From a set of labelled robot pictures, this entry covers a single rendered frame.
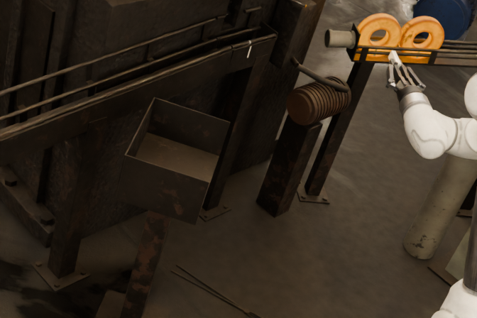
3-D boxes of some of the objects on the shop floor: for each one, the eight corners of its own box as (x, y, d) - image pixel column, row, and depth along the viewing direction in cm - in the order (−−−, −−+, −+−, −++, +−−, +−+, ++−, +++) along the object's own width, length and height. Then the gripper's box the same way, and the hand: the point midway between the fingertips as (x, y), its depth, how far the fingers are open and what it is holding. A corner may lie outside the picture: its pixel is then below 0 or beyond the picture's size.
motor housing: (246, 201, 304) (289, 81, 273) (286, 183, 319) (331, 67, 288) (271, 223, 298) (318, 103, 267) (310, 204, 313) (359, 87, 282)
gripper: (387, 108, 251) (368, 59, 269) (426, 113, 255) (405, 65, 272) (397, 89, 247) (377, 41, 264) (436, 95, 250) (414, 47, 267)
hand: (394, 60), depth 266 cm, fingers closed
